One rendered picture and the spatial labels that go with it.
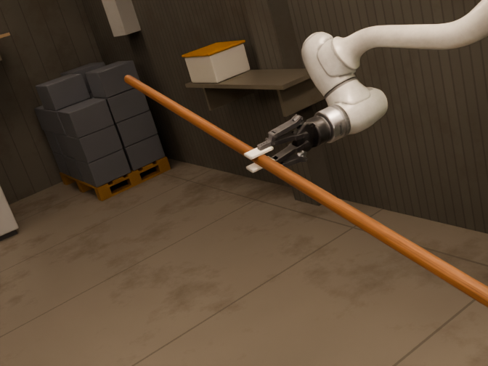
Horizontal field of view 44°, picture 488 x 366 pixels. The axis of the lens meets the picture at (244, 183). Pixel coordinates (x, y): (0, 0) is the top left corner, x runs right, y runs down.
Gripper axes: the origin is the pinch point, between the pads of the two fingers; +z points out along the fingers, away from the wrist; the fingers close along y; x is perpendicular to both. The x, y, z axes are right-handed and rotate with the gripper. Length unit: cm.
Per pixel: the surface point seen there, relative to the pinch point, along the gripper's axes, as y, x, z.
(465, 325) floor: 157, 22, -117
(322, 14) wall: 53, 205, -191
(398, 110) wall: 105, 139, -194
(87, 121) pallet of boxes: 177, 459, -82
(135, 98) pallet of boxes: 173, 463, -140
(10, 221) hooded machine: 244, 453, 25
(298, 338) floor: 172, 82, -57
